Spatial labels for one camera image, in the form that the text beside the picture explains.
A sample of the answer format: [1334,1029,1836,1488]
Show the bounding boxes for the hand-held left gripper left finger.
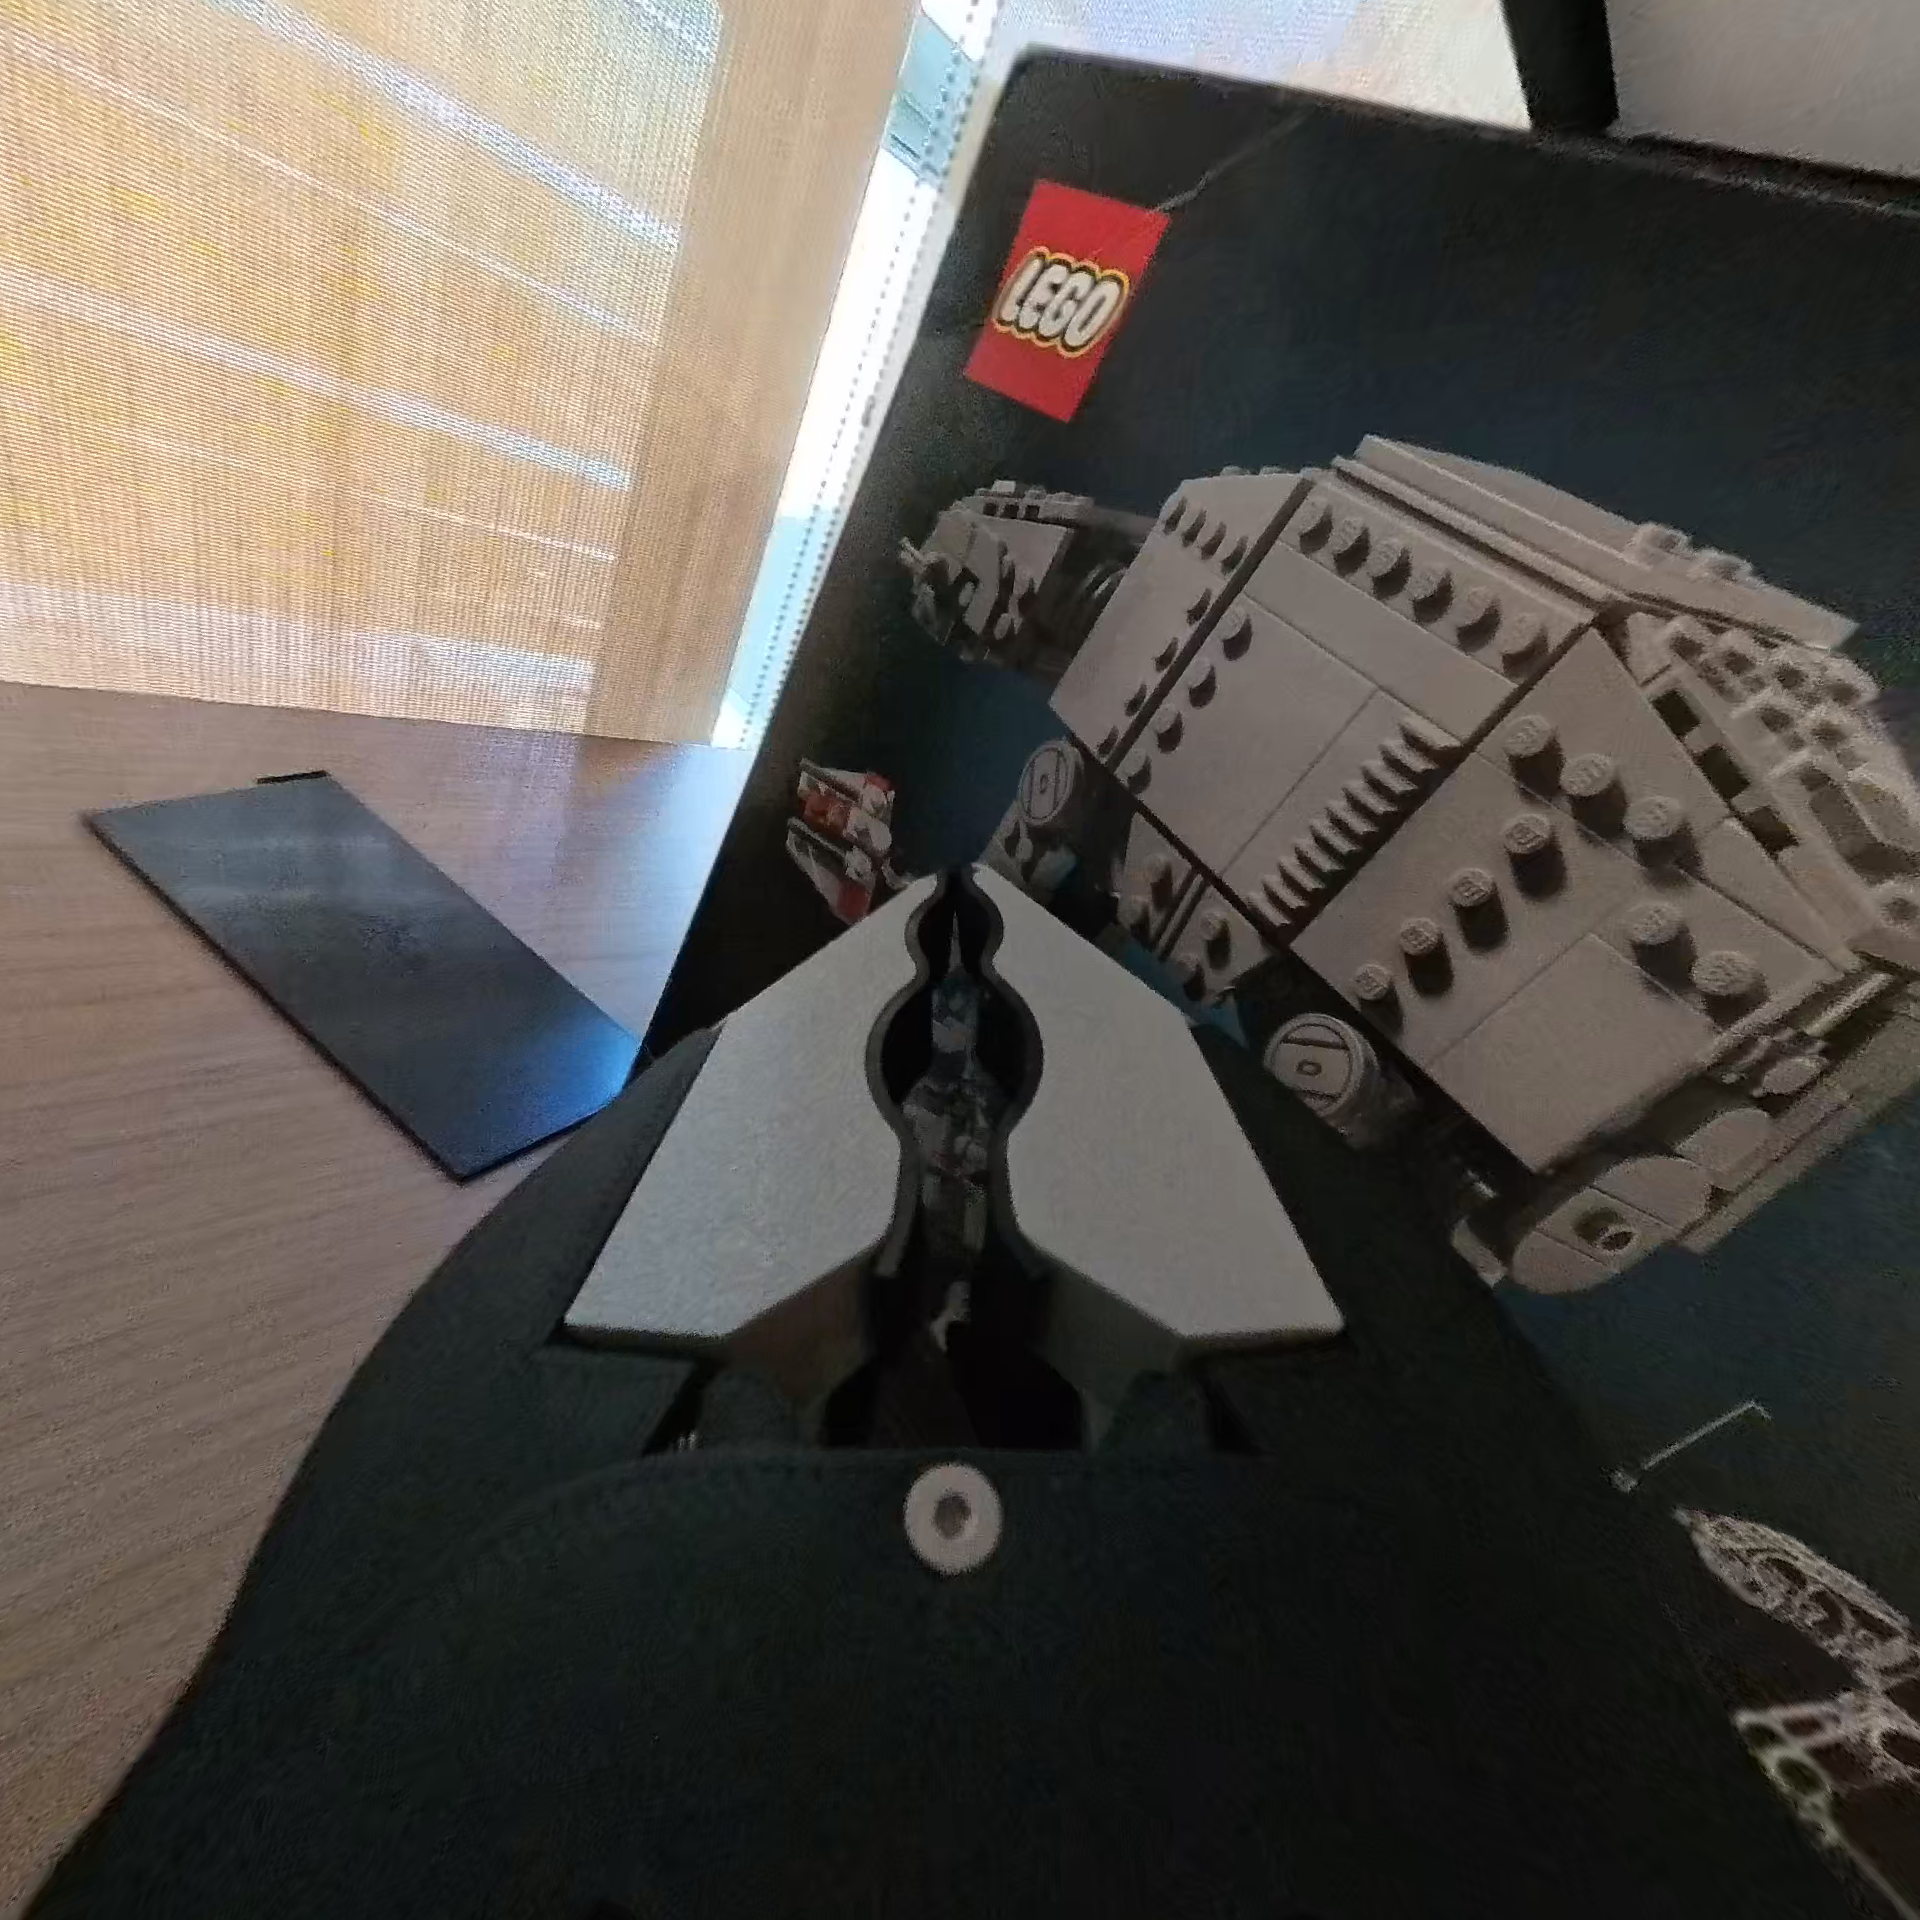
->
[562,872,962,1439]

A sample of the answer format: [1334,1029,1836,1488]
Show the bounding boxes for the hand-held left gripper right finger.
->
[950,865,1346,1443]

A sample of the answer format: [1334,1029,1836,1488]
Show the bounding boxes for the black toy brick set box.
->
[638,45,1920,1920]

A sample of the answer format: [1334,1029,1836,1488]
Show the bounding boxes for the black flat card sheet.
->
[83,768,644,1185]

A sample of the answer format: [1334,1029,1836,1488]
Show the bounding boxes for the beige window roller blind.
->
[0,0,922,747]

